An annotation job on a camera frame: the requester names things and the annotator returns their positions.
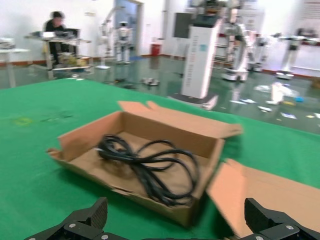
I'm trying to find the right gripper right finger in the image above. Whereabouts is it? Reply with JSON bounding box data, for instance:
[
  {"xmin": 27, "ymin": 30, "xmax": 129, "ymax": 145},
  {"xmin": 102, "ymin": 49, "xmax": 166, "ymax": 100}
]
[{"xmin": 239, "ymin": 197, "xmax": 320, "ymax": 240}]

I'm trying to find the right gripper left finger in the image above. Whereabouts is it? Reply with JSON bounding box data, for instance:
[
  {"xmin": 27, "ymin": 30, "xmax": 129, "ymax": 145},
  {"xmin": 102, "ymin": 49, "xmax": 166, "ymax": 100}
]
[{"xmin": 23, "ymin": 196, "xmax": 114, "ymax": 240}]

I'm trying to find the black power cord bundle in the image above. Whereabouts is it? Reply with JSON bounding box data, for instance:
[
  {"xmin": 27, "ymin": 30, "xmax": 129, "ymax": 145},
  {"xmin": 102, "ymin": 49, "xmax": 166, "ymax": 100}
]
[{"xmin": 96, "ymin": 134, "xmax": 201, "ymax": 207}]

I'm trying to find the open brown cardboard box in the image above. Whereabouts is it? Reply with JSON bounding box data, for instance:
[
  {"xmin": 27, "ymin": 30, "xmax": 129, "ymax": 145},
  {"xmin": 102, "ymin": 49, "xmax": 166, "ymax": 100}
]
[
  {"xmin": 206, "ymin": 158, "xmax": 320, "ymax": 238},
  {"xmin": 46, "ymin": 100, "xmax": 244, "ymax": 228}
]

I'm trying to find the green table cloth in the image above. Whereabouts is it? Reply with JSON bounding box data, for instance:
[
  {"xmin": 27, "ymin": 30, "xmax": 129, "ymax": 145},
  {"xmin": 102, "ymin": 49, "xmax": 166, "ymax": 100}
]
[{"xmin": 0, "ymin": 79, "xmax": 320, "ymax": 240}]

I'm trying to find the white plastic bag litter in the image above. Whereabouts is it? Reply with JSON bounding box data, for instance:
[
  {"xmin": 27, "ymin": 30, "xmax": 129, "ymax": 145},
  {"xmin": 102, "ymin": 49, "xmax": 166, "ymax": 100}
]
[{"xmin": 253, "ymin": 81, "xmax": 300, "ymax": 106}]

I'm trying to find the grey floor gadget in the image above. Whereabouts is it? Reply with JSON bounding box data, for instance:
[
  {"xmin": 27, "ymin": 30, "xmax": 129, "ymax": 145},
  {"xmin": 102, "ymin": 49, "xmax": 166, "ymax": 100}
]
[{"xmin": 141, "ymin": 77, "xmax": 161, "ymax": 87}]

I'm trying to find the white robot with spread arms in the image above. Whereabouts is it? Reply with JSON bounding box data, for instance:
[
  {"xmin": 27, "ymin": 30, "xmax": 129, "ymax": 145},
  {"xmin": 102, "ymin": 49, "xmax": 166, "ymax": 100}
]
[{"xmin": 276, "ymin": 28, "xmax": 320, "ymax": 80}]

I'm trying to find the tall white kiosk pillar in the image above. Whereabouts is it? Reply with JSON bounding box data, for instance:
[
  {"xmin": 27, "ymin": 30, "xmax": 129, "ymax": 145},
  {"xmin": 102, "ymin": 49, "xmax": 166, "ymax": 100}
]
[{"xmin": 167, "ymin": 12, "xmax": 223, "ymax": 111}]

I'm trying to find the white side table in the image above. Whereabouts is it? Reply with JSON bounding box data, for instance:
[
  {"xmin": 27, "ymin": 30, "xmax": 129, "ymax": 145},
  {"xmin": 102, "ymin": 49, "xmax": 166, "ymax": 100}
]
[{"xmin": 0, "ymin": 37, "xmax": 31, "ymax": 88}]

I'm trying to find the cluttered work desk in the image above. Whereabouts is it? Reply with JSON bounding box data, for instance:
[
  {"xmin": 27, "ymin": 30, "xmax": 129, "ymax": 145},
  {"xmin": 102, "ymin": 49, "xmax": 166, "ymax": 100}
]
[{"xmin": 24, "ymin": 28, "xmax": 95, "ymax": 80}]

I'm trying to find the white robot on round stand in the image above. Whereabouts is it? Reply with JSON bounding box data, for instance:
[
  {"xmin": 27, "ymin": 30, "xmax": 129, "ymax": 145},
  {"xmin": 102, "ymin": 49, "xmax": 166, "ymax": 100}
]
[{"xmin": 96, "ymin": 7, "xmax": 114, "ymax": 70}]

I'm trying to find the red bin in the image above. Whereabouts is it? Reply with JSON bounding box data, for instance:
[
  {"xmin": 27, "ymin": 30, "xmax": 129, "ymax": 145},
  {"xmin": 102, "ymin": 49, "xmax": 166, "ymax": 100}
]
[{"xmin": 149, "ymin": 42, "xmax": 163, "ymax": 57}]

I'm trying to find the small white humanoid robot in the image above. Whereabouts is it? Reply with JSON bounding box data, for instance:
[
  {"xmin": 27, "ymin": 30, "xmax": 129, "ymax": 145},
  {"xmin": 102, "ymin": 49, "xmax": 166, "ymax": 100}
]
[{"xmin": 116, "ymin": 21, "xmax": 133, "ymax": 65}]

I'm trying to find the white wheeled robot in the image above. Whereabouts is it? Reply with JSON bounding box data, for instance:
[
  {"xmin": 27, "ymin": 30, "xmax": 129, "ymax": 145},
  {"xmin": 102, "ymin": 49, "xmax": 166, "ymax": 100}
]
[{"xmin": 221, "ymin": 0, "xmax": 270, "ymax": 83}]

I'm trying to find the seated person in black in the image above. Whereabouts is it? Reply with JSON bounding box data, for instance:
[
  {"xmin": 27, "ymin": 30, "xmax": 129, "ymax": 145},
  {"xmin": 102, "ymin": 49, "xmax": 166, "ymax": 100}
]
[{"xmin": 44, "ymin": 11, "xmax": 70, "ymax": 66}]

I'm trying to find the black display board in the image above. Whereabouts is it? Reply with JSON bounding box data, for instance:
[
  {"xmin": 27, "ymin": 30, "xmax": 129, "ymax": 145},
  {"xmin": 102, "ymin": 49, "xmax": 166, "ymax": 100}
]
[{"xmin": 173, "ymin": 12, "xmax": 195, "ymax": 40}]

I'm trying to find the grey door frame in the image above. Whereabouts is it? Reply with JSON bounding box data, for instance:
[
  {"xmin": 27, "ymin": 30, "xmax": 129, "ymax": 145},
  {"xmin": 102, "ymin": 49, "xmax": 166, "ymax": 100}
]
[{"xmin": 113, "ymin": 0, "xmax": 145, "ymax": 58}]

